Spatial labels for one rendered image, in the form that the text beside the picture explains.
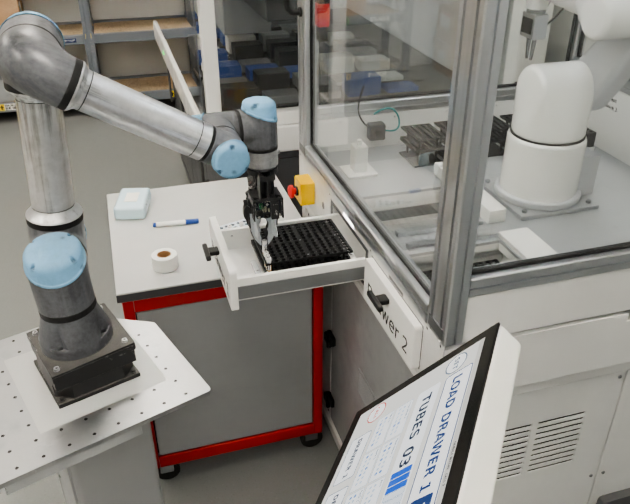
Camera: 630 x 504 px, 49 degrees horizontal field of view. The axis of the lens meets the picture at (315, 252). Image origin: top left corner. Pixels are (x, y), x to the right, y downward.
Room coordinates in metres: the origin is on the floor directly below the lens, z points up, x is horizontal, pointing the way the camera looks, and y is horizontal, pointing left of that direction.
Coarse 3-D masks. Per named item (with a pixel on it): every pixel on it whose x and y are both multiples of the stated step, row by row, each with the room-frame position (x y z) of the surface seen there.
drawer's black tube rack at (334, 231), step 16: (304, 224) 1.61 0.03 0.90; (320, 224) 1.61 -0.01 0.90; (272, 240) 1.57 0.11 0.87; (288, 240) 1.53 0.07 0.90; (304, 240) 1.52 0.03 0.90; (320, 240) 1.52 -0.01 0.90; (336, 240) 1.53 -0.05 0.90; (272, 256) 1.44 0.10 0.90; (288, 256) 1.45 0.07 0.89; (304, 256) 1.45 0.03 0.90; (320, 256) 1.45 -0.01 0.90; (336, 256) 1.49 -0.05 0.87
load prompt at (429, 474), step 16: (464, 368) 0.72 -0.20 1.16; (448, 384) 0.71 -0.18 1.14; (464, 384) 0.68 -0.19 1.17; (448, 400) 0.67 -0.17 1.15; (448, 416) 0.63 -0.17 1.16; (432, 432) 0.62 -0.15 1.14; (448, 432) 0.60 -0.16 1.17; (432, 448) 0.59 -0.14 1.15; (448, 448) 0.56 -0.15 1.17; (432, 464) 0.56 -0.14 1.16; (416, 480) 0.55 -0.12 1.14; (432, 480) 0.53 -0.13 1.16; (416, 496) 0.52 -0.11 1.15; (432, 496) 0.50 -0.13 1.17
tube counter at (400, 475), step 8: (408, 448) 0.62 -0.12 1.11; (416, 448) 0.61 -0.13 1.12; (400, 456) 0.62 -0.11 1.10; (408, 456) 0.61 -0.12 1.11; (416, 456) 0.59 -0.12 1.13; (400, 464) 0.60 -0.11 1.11; (408, 464) 0.59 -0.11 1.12; (392, 472) 0.60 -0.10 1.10; (400, 472) 0.58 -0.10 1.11; (408, 472) 0.57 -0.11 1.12; (392, 480) 0.58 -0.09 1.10; (400, 480) 0.57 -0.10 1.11; (408, 480) 0.56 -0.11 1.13; (392, 488) 0.56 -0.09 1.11; (400, 488) 0.55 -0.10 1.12; (384, 496) 0.56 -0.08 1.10; (392, 496) 0.55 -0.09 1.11; (400, 496) 0.54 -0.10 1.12
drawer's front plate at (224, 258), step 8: (216, 224) 1.55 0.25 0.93; (216, 232) 1.51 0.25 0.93; (216, 240) 1.49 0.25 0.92; (224, 240) 1.47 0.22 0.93; (224, 248) 1.43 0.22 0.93; (216, 256) 1.51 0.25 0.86; (224, 256) 1.40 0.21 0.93; (216, 264) 1.53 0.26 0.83; (224, 264) 1.38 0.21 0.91; (232, 264) 1.36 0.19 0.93; (224, 272) 1.39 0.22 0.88; (232, 272) 1.33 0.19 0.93; (224, 280) 1.41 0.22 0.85; (232, 280) 1.33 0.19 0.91; (224, 288) 1.42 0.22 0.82; (232, 288) 1.32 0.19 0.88; (232, 296) 1.32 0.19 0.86; (232, 304) 1.32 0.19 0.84
